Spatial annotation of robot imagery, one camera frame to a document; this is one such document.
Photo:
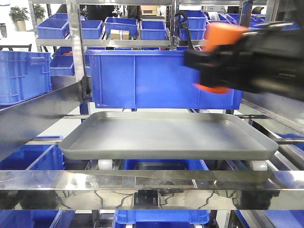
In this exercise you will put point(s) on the stainless steel shelf rack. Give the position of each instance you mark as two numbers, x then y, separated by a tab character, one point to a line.
80	190

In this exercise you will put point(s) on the orange cylindrical capacitor 4680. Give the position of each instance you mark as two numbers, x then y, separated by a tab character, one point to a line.
219	33

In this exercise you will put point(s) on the potted green plant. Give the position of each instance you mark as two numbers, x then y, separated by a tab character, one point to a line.
19	16

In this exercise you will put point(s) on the grey metal tray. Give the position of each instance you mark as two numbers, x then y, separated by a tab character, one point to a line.
152	135

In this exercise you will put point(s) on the large blue plastic bin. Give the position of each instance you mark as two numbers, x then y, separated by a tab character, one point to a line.
132	79

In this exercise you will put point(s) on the blue ribbed plastic crate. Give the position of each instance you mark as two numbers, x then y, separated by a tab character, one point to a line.
23	75

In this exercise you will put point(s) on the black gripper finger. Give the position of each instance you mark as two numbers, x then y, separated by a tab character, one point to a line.
217	68

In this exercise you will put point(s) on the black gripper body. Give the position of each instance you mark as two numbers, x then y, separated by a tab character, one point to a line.
268	60

